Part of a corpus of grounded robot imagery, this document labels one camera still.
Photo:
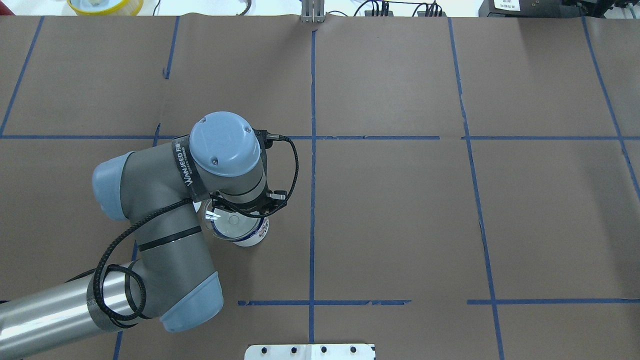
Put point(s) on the yellow tape roll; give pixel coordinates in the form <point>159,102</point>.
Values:
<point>106,7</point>

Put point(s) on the white enamel mug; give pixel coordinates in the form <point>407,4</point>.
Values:
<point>238,229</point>

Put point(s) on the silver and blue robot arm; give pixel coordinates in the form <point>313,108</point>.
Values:
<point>161,266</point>

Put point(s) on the black usb hub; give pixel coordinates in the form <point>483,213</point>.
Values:
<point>375,9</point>
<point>429,10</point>

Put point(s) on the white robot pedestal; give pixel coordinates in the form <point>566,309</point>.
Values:
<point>326,351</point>

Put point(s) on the black computer box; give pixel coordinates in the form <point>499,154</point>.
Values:
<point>550,9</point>

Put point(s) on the aluminium frame post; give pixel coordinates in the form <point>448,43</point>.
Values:
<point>313,11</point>

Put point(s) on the clear plastic funnel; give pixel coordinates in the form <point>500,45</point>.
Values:
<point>206,213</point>

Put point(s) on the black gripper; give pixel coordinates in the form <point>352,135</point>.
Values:
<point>218,204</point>

